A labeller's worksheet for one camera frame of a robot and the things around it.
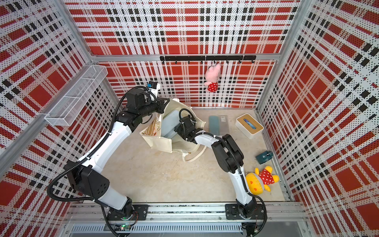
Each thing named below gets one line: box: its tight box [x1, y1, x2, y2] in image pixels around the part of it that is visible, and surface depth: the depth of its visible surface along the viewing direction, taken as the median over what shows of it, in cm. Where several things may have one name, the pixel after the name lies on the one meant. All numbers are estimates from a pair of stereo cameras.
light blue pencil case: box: [161, 109, 181, 139], surface depth 97 cm
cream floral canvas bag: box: [139, 98, 207, 163], surface depth 84 cm
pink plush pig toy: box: [204, 63, 222, 93], surface depth 96 cm
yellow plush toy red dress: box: [245, 165, 280, 196], surface depth 80 cm
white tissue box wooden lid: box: [235, 113, 265, 140], surface depth 107 cm
